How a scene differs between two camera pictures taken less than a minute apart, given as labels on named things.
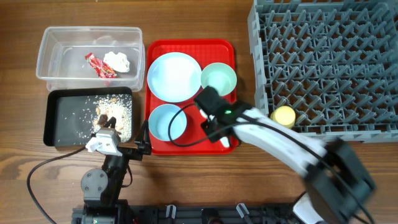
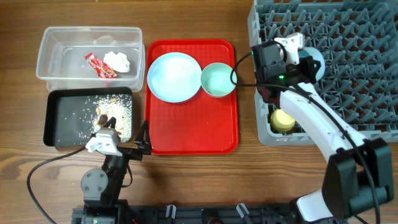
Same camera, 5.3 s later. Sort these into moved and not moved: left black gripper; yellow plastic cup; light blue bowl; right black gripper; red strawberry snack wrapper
Moved: light blue bowl; right black gripper
Not moved: yellow plastic cup; red strawberry snack wrapper; left black gripper
